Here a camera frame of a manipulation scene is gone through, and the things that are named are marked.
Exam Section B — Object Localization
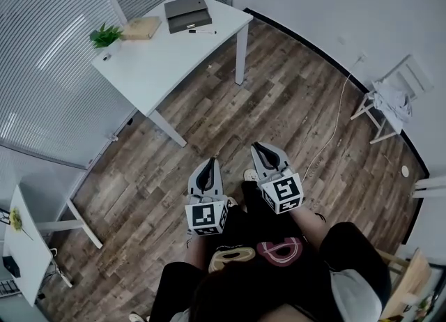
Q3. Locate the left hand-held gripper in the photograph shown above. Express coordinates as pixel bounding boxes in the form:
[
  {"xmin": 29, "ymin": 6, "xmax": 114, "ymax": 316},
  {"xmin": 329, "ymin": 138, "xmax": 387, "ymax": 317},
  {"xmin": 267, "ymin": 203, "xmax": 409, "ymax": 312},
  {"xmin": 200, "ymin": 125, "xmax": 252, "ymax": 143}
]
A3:
[{"xmin": 184, "ymin": 158, "xmax": 230, "ymax": 237}]

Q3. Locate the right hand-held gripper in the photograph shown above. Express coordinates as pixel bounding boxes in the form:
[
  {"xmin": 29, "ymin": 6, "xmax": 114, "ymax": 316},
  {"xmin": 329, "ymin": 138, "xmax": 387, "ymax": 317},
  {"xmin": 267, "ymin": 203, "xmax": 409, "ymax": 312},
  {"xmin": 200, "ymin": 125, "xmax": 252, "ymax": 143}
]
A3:
[{"xmin": 251, "ymin": 142, "xmax": 305, "ymax": 215}]

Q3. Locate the tan book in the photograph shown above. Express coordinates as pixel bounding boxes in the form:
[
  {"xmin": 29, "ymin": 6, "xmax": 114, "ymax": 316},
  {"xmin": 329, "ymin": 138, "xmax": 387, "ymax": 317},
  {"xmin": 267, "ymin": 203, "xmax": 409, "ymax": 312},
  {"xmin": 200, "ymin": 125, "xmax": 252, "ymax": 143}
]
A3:
[{"xmin": 121, "ymin": 16, "xmax": 162, "ymax": 40}]

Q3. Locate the grey box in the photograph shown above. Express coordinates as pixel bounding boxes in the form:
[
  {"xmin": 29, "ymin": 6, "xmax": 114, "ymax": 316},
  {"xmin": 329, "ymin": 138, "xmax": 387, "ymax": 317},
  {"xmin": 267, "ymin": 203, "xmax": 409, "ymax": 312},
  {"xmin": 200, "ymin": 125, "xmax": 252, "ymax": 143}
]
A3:
[{"xmin": 164, "ymin": 0, "xmax": 213, "ymax": 35}]

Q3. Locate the small green potted plant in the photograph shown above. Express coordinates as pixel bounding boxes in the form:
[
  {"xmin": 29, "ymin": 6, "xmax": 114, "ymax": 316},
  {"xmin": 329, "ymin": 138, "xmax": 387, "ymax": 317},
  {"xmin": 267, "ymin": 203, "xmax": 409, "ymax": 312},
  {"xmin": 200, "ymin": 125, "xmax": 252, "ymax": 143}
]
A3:
[{"xmin": 89, "ymin": 22, "xmax": 124, "ymax": 52}]

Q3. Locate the person's left forearm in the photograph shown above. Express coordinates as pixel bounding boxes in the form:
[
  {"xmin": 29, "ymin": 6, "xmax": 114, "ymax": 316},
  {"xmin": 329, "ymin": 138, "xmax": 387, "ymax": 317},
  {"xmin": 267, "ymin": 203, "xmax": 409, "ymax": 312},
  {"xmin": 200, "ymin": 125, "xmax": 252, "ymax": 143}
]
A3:
[{"xmin": 183, "ymin": 232, "xmax": 211, "ymax": 270}]

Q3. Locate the person's right forearm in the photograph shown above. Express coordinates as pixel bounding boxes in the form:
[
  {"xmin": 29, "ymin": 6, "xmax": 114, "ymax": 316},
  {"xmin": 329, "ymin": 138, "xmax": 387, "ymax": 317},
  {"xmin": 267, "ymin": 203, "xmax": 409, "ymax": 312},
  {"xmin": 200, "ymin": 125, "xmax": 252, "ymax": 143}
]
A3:
[{"xmin": 291, "ymin": 204, "xmax": 328, "ymax": 245}]

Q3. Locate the white desk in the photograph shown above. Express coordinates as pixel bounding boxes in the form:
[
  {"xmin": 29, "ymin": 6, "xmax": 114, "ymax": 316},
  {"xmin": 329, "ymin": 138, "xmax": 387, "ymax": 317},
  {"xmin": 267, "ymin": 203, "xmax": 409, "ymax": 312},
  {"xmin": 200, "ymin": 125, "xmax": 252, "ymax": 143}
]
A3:
[{"xmin": 91, "ymin": 0, "xmax": 254, "ymax": 148}]

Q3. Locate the small black box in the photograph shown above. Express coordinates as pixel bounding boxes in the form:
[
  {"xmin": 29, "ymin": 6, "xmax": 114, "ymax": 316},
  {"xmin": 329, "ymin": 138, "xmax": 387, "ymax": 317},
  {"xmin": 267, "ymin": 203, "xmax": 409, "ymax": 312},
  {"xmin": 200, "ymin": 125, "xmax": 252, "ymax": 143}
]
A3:
[{"xmin": 1, "ymin": 254, "xmax": 22, "ymax": 278}]

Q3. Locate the person's black printed clothing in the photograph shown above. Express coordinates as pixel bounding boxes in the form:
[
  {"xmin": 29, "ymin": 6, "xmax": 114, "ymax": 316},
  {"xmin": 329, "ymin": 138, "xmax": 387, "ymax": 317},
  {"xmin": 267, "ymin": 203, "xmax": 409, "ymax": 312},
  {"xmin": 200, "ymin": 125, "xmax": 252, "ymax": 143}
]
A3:
[{"xmin": 149, "ymin": 180, "xmax": 392, "ymax": 322}]

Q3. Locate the white crumpled cloth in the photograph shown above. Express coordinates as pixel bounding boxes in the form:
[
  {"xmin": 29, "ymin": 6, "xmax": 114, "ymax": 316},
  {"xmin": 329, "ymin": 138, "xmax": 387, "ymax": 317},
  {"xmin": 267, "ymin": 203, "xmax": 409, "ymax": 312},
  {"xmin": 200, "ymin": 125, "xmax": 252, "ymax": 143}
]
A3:
[{"xmin": 370, "ymin": 79, "xmax": 415, "ymax": 125}]

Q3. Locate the white wooden chair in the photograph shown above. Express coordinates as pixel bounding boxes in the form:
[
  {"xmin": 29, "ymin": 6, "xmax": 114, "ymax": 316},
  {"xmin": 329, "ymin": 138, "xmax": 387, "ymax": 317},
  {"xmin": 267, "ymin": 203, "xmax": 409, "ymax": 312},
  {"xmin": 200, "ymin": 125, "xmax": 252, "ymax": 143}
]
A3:
[{"xmin": 349, "ymin": 53, "xmax": 436, "ymax": 146}]

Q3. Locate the white grey fabric piece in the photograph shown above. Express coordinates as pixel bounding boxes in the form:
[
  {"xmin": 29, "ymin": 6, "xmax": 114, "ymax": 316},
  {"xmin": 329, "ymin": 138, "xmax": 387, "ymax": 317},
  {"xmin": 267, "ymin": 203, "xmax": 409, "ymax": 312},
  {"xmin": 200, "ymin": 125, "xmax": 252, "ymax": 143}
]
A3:
[{"xmin": 329, "ymin": 267, "xmax": 383, "ymax": 322}]

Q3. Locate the light wooden chair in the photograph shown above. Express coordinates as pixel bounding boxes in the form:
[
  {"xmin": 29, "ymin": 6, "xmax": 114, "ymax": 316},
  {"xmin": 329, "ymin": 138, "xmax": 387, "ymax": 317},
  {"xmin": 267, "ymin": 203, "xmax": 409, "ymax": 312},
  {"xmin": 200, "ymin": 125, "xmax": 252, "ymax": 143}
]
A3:
[{"xmin": 375, "ymin": 247, "xmax": 433, "ymax": 319}]

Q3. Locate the white side table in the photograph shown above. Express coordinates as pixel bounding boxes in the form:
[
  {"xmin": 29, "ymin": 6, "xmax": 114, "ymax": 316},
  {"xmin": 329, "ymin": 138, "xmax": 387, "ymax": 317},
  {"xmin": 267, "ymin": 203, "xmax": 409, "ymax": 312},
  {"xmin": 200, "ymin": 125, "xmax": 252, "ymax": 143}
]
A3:
[{"xmin": 2, "ymin": 184, "xmax": 105, "ymax": 308}]

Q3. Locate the yellow flower bunch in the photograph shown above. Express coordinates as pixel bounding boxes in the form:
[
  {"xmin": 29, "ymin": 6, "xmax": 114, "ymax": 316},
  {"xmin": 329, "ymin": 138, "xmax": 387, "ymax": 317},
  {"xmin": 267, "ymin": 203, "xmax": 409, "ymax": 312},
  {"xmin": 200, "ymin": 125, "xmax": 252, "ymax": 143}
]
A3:
[{"xmin": 8, "ymin": 206, "xmax": 35, "ymax": 242}]

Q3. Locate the white power cable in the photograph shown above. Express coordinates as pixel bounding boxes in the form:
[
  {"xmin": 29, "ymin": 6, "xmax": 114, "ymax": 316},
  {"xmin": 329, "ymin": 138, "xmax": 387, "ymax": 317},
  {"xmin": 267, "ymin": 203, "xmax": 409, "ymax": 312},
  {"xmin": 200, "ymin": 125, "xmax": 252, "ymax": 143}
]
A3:
[{"xmin": 301, "ymin": 56, "xmax": 365, "ymax": 181}]

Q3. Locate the white furniture frame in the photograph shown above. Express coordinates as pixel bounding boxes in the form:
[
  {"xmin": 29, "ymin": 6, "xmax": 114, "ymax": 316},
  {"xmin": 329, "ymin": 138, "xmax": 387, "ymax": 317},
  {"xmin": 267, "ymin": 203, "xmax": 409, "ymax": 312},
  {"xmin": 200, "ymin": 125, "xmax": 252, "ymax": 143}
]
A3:
[{"xmin": 410, "ymin": 175, "xmax": 446, "ymax": 199}]

